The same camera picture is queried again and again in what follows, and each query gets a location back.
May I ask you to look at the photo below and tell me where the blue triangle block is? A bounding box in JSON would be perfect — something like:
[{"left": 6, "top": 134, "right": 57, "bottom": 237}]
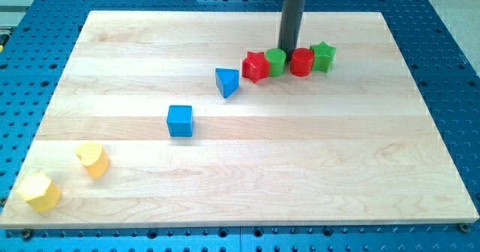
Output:
[{"left": 215, "top": 67, "right": 239, "bottom": 98}]

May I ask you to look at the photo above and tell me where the red star block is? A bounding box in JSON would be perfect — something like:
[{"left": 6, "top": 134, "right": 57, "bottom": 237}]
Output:
[{"left": 241, "top": 52, "right": 269, "bottom": 83}]

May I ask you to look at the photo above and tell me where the green star block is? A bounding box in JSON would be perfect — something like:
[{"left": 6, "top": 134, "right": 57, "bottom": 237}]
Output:
[{"left": 310, "top": 41, "right": 336, "bottom": 73}]

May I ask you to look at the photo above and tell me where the blue cube block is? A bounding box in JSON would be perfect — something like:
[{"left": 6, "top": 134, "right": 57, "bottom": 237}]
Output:
[{"left": 166, "top": 105, "right": 194, "bottom": 137}]

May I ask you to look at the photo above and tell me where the green cylinder block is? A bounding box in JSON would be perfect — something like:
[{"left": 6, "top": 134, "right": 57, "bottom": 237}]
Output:
[{"left": 265, "top": 48, "right": 287, "bottom": 77}]

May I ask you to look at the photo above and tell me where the light wooden board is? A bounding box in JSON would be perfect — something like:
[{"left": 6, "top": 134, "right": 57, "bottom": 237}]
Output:
[{"left": 1, "top": 10, "right": 479, "bottom": 229}]

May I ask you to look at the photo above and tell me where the red cylinder block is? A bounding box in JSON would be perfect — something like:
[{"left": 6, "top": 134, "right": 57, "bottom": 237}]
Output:
[{"left": 289, "top": 48, "right": 314, "bottom": 77}]

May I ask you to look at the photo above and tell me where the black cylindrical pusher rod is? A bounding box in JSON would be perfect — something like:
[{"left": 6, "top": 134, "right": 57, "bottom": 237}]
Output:
[{"left": 277, "top": 0, "right": 306, "bottom": 61}]

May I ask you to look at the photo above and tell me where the yellow heart block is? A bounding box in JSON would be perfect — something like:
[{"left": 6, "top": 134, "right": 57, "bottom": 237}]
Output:
[{"left": 75, "top": 142, "right": 110, "bottom": 179}]

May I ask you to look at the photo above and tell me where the yellow hexagon block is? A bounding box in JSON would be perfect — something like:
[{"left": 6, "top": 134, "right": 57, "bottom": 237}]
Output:
[{"left": 16, "top": 172, "right": 62, "bottom": 212}]

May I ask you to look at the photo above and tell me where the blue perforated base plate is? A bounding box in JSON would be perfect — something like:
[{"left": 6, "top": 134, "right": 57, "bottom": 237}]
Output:
[{"left": 1, "top": 0, "right": 479, "bottom": 251}]

